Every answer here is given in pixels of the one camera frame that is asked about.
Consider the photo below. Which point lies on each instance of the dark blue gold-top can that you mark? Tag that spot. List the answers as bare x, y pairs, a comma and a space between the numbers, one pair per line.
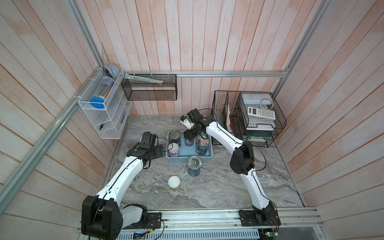
175, 137

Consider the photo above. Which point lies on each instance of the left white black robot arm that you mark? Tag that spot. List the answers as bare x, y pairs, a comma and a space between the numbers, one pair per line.
102, 217

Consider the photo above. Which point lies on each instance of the blue Progresso soup can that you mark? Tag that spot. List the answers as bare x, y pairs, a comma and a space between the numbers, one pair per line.
194, 166

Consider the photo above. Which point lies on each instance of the clear tube blue cap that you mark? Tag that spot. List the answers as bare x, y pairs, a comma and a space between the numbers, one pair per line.
99, 96

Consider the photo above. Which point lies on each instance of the blue can silver top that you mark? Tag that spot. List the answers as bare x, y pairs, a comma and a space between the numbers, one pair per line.
202, 144

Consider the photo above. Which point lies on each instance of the orange can white lid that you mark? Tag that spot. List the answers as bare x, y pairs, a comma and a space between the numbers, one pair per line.
174, 183

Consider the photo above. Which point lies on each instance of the red white can white lid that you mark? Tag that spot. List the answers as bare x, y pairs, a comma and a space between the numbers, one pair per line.
173, 150

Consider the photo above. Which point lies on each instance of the black mesh wall basket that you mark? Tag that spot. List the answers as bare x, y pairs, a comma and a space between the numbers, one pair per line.
150, 87

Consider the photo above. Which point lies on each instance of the white wire wall shelf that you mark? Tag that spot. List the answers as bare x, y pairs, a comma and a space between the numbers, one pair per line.
110, 121

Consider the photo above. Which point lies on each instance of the colourful can white lid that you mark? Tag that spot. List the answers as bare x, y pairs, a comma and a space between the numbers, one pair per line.
189, 142

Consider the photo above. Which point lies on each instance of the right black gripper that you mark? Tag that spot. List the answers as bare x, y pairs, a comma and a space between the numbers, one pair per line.
188, 135

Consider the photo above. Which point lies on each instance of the white box in organizer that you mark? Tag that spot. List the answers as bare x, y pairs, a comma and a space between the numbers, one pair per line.
257, 99

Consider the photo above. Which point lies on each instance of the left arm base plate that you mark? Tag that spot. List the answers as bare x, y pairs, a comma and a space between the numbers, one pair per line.
152, 221

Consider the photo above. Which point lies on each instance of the white calculator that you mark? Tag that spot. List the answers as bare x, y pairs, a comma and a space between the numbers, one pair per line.
261, 113

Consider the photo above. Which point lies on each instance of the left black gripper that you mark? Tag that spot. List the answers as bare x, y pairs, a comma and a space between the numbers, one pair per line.
158, 154

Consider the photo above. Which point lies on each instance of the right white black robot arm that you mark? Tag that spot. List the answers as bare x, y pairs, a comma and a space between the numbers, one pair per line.
242, 161

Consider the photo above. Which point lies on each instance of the light blue plastic basket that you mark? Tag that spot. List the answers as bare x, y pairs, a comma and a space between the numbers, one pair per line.
185, 152

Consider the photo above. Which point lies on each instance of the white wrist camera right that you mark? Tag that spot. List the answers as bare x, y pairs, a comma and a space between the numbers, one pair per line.
186, 122

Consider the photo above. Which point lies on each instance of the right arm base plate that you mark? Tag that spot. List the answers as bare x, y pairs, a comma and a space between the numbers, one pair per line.
255, 218

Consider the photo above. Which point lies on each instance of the black wire desk organizer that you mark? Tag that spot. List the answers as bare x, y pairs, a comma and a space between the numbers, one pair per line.
230, 111

